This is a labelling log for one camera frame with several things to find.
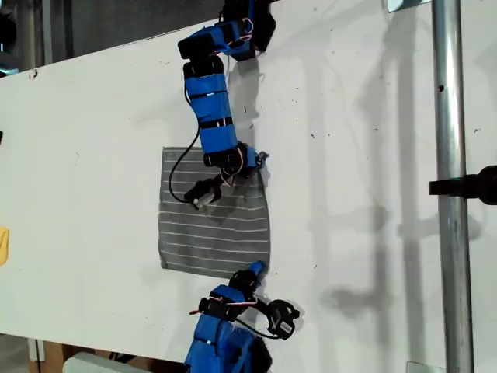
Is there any grey striped towel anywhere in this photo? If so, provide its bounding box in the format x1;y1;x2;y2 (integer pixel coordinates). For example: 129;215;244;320
156;145;273;281

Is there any arm red white wire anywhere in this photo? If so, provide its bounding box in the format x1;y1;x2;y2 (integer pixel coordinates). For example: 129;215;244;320
189;295;261;315
203;149;249;187

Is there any black clamp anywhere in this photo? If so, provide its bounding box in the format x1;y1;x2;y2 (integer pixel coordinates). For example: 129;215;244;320
428;165;497;207

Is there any grey vertical bar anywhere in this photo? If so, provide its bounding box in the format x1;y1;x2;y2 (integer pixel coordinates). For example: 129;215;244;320
40;0;54;65

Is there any camera black cable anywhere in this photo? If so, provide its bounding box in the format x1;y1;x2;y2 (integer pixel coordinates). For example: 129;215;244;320
167;130;201;203
232;318;280;341

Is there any yellow object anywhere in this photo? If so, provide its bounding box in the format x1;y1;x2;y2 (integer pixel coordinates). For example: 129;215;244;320
0;225;11;267

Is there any white box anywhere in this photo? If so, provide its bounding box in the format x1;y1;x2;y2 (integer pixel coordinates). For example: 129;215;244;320
61;351;156;373

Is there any wooden board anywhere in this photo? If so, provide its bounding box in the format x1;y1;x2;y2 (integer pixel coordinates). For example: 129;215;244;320
38;341;67;373

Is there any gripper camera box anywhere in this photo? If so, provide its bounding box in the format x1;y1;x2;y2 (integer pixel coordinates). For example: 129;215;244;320
267;298;301;340
184;178;222;211

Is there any steel post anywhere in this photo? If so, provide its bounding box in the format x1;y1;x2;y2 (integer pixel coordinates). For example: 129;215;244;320
431;0;477;373

